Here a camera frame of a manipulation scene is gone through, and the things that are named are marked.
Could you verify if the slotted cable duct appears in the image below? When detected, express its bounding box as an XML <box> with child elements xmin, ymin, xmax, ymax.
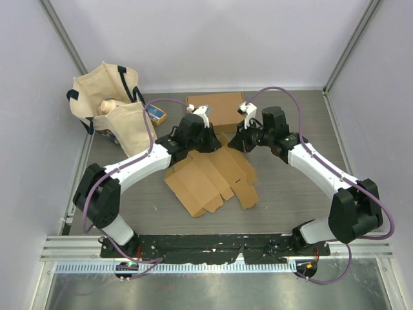
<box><xmin>55</xmin><ymin>261</ymin><xmax>296</xmax><ymax>274</ymax></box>

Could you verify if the small blue orange box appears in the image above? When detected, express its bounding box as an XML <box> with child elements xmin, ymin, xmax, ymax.
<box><xmin>147</xmin><ymin>105</ymin><xmax>167</xmax><ymax>126</ymax></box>

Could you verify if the left aluminium frame post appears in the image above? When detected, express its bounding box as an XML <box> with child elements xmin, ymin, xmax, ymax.
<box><xmin>38</xmin><ymin>0</ymin><xmax>88</xmax><ymax>75</ymax></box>

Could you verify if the aluminium frame post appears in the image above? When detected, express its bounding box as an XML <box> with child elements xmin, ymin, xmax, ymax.
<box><xmin>324</xmin><ymin>0</ymin><xmax>385</xmax><ymax>94</ymax></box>
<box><xmin>38</xmin><ymin>0</ymin><xmax>88</xmax><ymax>75</ymax></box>

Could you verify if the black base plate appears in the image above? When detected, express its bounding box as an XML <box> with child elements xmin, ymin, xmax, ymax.
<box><xmin>119</xmin><ymin>234</ymin><xmax>330</xmax><ymax>265</ymax></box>

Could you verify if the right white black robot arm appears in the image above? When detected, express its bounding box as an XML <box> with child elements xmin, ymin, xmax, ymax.
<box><xmin>228</xmin><ymin>103</ymin><xmax>383</xmax><ymax>255</ymax></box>

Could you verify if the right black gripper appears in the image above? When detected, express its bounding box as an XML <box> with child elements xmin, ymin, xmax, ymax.
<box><xmin>228</xmin><ymin>118</ymin><xmax>273</xmax><ymax>154</ymax></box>

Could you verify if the cream bottle in bag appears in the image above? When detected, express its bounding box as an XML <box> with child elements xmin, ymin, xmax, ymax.
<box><xmin>99</xmin><ymin>99</ymin><xmax>128</xmax><ymax>116</ymax></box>

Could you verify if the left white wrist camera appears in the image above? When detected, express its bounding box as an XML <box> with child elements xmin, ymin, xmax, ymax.
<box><xmin>186</xmin><ymin>104</ymin><xmax>211</xmax><ymax>128</ymax></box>

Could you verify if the large brown cardboard box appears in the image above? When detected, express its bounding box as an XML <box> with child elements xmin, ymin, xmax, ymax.
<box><xmin>186</xmin><ymin>92</ymin><xmax>245</xmax><ymax>134</ymax></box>

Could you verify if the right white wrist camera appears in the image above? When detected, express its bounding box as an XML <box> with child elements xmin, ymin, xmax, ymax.
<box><xmin>237</xmin><ymin>101</ymin><xmax>257</xmax><ymax>129</ymax></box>

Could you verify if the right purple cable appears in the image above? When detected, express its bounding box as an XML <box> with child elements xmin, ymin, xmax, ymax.
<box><xmin>247</xmin><ymin>86</ymin><xmax>396</xmax><ymax>285</ymax></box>

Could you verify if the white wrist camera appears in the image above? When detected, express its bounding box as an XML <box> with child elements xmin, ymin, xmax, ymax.
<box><xmin>186</xmin><ymin>104</ymin><xmax>211</xmax><ymax>128</ymax></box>
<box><xmin>237</xmin><ymin>101</ymin><xmax>257</xmax><ymax>129</ymax></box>

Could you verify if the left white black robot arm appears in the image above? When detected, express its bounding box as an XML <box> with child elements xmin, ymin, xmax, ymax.
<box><xmin>73</xmin><ymin>108</ymin><xmax>221</xmax><ymax>258</ymax></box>

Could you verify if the beige canvas tote bag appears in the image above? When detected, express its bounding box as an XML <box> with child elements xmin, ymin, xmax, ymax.
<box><xmin>66</xmin><ymin>62</ymin><xmax>157</xmax><ymax>157</ymax></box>

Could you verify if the right aluminium frame post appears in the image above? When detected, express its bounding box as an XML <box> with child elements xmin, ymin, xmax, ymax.
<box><xmin>324</xmin><ymin>0</ymin><xmax>385</xmax><ymax>94</ymax></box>

